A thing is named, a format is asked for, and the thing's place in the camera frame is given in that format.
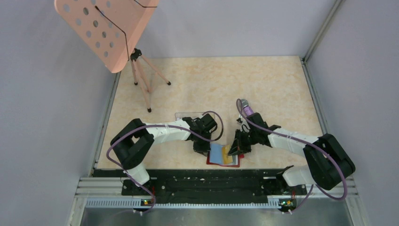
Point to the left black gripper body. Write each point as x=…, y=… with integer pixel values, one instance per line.
x=200, y=146

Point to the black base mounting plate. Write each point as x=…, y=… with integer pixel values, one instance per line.
x=211, y=186

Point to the red leather card holder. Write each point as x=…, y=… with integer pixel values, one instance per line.
x=214, y=156

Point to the aluminium frame rail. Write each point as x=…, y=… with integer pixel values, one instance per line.
x=108, y=190

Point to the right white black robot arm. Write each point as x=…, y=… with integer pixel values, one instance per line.
x=327, y=161

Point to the clear plastic card tray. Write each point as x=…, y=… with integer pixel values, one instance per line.
x=194, y=115

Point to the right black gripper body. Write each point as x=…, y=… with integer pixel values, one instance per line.
x=253, y=139

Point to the purple glitter microphone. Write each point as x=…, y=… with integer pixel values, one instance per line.
x=246, y=109

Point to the yellow credit card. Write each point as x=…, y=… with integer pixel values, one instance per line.
x=228, y=159

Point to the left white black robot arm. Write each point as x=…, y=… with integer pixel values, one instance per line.
x=133, y=142

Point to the pink perforated music stand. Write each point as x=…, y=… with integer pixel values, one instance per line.
x=112, y=29

